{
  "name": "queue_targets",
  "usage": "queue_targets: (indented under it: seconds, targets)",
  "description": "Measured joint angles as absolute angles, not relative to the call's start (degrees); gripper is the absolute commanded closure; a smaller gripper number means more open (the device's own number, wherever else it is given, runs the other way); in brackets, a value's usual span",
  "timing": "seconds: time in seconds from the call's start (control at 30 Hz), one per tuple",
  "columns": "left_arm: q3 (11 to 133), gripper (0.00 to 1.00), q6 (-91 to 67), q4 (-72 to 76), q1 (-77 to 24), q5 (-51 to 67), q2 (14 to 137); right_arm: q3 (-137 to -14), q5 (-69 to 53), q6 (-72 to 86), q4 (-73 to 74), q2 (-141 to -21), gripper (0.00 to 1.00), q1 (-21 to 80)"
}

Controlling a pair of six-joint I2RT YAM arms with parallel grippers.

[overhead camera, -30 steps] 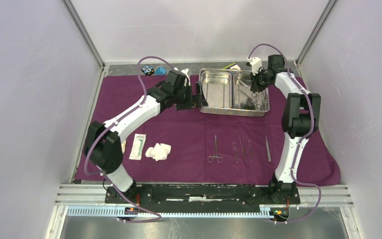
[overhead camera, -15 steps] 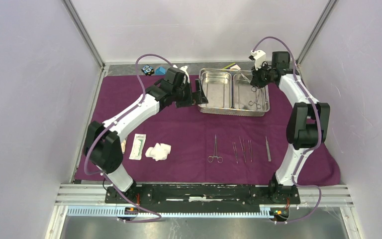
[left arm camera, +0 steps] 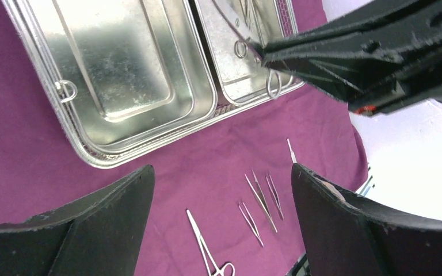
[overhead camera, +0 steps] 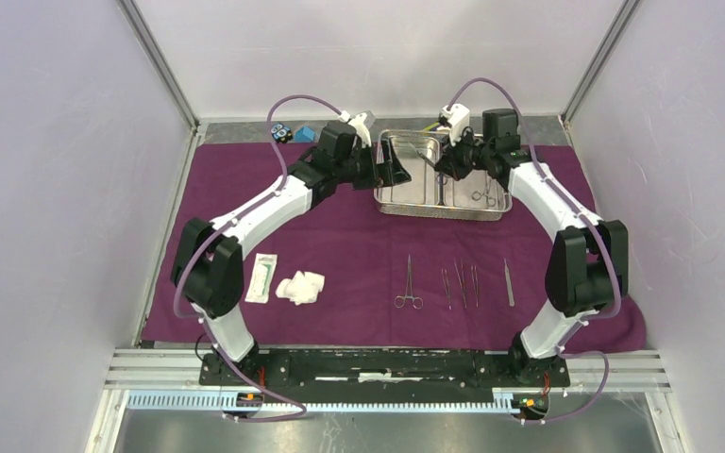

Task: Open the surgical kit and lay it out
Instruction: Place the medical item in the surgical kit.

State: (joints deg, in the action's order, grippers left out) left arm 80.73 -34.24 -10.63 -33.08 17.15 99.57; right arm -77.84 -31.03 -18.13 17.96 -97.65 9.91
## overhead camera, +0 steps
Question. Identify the steel needle holder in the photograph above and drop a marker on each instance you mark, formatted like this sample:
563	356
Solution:
459	270

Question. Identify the blue toy block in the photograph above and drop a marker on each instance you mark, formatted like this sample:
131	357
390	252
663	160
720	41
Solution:
305	134

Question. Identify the aluminium corner frame rail left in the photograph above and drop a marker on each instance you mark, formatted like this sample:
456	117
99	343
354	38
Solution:
159	62

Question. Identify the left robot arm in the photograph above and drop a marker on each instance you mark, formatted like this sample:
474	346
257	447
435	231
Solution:
208	270

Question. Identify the white gauze wad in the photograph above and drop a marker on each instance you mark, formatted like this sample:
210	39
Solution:
301	289

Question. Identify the thin curved steel tweezers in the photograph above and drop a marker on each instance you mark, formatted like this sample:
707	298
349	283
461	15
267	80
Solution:
475	284

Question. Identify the black blue toy car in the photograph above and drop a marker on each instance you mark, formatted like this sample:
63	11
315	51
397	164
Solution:
281	133

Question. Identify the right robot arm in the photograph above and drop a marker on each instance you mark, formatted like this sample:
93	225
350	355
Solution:
587	271

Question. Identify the steel forceps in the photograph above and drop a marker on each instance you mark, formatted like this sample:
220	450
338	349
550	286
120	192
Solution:
508	284

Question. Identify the steel surgical scissors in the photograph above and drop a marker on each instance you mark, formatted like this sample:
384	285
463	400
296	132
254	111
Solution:
432	158

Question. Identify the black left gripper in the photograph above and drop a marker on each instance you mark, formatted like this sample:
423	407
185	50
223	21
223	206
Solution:
388	174

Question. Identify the aluminium front frame rail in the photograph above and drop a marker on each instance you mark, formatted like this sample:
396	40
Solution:
168	379

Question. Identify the steel hemostat clamp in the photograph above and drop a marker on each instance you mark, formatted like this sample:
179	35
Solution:
408	297

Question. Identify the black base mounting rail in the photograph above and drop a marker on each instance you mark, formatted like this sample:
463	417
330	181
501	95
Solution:
400	375

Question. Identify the steel right inner pan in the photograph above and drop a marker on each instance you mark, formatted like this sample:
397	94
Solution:
477	191

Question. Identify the aluminium corner frame rail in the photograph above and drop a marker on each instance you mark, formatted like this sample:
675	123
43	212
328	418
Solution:
605	49
159	62

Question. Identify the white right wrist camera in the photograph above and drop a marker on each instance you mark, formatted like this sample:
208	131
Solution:
454	119

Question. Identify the purple cloth wrap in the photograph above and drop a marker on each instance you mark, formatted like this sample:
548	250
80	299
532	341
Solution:
363	255

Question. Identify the steel pan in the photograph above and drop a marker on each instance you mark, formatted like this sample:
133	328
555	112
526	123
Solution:
421	190
477	191

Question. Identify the suture packet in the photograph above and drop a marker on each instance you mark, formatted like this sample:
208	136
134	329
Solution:
263	270

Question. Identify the steel left inner pan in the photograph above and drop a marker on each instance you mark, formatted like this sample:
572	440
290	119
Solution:
421	190

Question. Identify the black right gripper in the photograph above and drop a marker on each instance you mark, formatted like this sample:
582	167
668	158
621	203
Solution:
449	160

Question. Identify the metal mesh instrument tray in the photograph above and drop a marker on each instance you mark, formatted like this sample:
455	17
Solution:
436	211

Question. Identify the aluminium corner frame rail right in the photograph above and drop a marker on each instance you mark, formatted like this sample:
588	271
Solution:
605	49

